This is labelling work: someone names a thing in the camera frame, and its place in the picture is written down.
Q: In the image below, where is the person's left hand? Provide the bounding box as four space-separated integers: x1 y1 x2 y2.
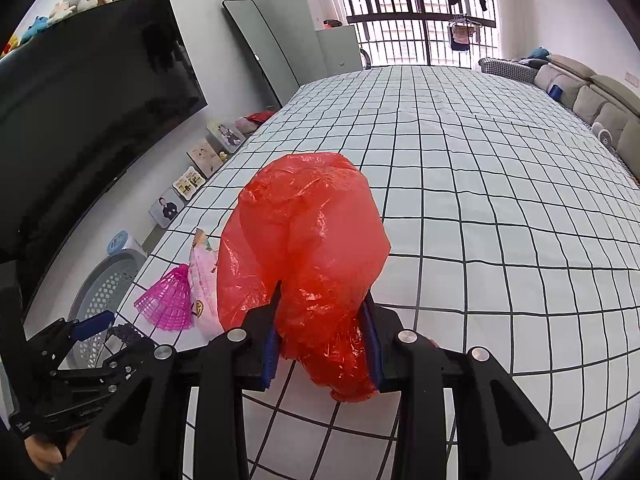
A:
26 437 63 476

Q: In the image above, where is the row of photo frames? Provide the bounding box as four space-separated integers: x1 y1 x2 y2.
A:
145 110 281 241

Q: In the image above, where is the leaning standing mirror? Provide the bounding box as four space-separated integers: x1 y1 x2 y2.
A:
221 0 301 108

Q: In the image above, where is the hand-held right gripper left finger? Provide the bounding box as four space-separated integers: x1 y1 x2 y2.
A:
55 280 283 480

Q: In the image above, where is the houndstooth blanket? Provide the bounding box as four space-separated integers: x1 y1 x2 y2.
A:
478 57 541 83

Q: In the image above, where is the pink snack packet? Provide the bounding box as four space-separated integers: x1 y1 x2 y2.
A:
187 228 226 341

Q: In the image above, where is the pink plastic mesh cover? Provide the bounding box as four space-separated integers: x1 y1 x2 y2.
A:
133 264 195 332

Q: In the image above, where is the beige cartoon photo frame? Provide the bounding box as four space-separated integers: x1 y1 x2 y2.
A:
186 139 223 179

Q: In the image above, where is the scalloped yellow photo frame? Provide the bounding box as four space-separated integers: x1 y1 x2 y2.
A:
172 166 207 201

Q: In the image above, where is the grey perforated plastic basket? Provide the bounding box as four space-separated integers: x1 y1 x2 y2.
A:
65 249 148 368

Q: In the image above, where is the beige grey sofa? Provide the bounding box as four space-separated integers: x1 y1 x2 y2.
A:
532 54 640 181

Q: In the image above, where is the blue plush toy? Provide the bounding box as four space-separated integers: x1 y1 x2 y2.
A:
20 15 53 41

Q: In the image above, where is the black curved television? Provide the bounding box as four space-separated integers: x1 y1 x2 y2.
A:
0 0 208 311

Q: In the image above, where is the grey cabinet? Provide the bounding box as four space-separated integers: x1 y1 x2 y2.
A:
315 24 364 77

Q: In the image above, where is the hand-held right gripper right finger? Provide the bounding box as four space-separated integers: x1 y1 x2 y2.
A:
361 292 583 480

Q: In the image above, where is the photo frame with dark figure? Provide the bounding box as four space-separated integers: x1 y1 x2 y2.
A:
206 120 247 153

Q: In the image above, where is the portrait photo frame dark suit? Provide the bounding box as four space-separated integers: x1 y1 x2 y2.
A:
149 189 187 226

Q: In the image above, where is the red plastic bag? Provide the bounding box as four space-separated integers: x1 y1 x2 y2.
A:
216 151 392 403

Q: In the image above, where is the small white device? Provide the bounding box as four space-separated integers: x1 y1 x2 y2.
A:
592 122 616 148

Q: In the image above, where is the window security grille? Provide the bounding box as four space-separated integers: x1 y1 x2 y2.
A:
330 0 501 68

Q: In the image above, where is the white jar with blue lid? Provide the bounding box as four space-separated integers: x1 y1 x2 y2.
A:
106 230 135 256

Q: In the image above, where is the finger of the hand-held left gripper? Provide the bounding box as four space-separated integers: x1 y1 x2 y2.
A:
107 325 155 353
72 311 116 341

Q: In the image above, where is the small hanging drying rack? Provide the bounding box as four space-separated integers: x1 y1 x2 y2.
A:
447 16 483 52

